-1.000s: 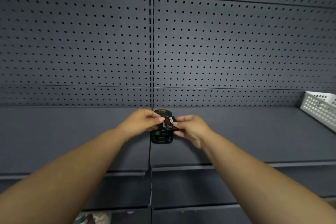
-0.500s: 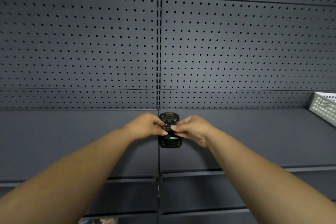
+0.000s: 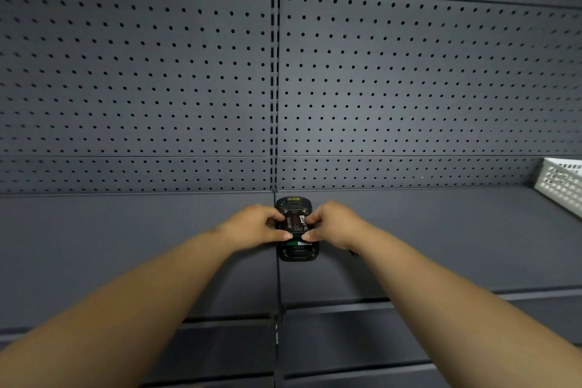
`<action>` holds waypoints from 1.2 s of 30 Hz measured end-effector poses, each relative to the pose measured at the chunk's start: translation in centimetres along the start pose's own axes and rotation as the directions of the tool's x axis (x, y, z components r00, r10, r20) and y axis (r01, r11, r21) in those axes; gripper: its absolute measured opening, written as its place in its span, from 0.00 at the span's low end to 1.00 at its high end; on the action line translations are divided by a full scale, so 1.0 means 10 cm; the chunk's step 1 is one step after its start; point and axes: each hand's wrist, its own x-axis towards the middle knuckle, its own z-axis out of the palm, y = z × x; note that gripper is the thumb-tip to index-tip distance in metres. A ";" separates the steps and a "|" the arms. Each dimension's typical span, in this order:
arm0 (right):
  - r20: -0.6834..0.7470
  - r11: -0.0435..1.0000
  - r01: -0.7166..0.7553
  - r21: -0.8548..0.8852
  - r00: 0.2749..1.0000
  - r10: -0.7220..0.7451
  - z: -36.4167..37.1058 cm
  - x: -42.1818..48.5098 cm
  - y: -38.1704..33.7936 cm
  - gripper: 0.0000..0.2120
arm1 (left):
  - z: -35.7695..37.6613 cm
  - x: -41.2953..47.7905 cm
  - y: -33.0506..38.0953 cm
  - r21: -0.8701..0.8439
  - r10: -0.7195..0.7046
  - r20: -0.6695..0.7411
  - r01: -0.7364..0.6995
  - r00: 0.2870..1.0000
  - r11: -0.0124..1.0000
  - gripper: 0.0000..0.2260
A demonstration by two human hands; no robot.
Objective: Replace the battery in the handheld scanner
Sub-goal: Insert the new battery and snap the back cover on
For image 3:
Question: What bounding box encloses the person's right hand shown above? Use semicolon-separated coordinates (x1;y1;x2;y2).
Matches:
302;200;367;253

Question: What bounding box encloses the person's left hand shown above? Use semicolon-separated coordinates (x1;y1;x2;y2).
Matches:
220;204;294;251

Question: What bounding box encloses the black battery with red label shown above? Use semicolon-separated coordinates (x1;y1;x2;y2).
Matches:
282;214;315;243

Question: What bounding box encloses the black handheld scanner device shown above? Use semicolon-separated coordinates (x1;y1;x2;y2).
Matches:
275;195;320;263

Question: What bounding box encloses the person's right forearm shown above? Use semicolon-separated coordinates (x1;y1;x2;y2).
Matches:
348;231;582;388

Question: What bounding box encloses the person's left forearm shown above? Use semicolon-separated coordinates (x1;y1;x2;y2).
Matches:
0;229;228;388

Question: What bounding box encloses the grey metal shelf board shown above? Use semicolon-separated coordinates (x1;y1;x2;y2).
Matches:
278;297;582;388
0;316;279;388
0;192;280;344
275;186;582;311

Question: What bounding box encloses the grey slotted shelf upright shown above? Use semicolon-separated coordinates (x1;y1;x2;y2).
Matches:
269;0;283;194

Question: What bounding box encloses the grey metal pegboard panel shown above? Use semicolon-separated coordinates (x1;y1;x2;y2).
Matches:
0;0;275;196
277;0;582;192

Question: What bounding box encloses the white plastic lattice basket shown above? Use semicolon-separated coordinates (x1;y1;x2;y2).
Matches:
533;158;582;220

